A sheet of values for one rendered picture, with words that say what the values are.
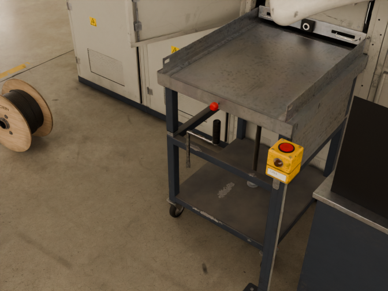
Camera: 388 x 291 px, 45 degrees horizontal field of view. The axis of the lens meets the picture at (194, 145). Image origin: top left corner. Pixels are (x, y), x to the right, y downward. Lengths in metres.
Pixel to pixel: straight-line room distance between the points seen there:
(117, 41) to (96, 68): 0.37
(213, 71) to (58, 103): 1.74
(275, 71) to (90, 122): 1.57
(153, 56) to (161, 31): 0.71
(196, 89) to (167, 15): 0.51
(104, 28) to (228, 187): 1.40
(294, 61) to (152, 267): 1.12
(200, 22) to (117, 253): 1.17
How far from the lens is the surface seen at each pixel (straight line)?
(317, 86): 1.80
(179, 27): 2.25
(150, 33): 2.18
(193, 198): 2.28
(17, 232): 2.51
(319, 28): 2.27
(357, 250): 1.59
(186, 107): 2.89
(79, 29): 3.36
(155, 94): 3.03
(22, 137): 2.89
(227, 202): 2.26
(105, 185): 2.65
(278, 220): 1.59
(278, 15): 1.78
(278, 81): 1.87
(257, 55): 2.06
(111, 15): 3.06
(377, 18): 2.12
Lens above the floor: 1.75
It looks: 37 degrees down
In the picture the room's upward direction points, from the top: straight up
